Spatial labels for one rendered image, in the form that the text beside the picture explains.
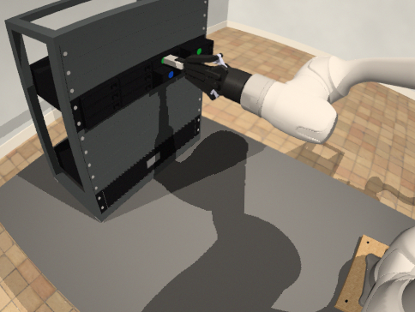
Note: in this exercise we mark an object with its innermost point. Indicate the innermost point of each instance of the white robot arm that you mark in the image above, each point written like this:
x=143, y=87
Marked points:
x=302, y=109

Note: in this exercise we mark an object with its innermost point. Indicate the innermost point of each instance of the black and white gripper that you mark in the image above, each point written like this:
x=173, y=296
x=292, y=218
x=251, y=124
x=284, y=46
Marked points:
x=193, y=66

